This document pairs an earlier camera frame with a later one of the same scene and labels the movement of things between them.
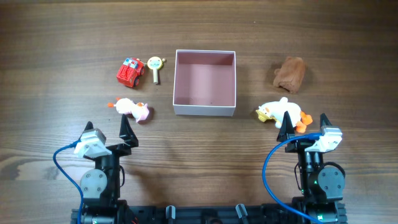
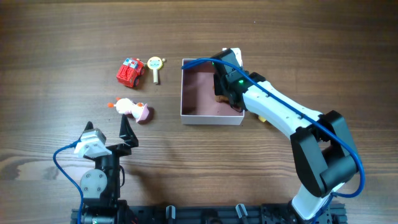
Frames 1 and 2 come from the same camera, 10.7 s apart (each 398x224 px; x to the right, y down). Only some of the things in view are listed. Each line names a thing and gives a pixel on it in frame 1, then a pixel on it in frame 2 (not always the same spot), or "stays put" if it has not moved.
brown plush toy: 288,76 → 222,98
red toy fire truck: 130,73 stays put
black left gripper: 125,134 stays put
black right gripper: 301,147 → 224,86
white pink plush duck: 139,111 stays put
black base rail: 288,213 stays put
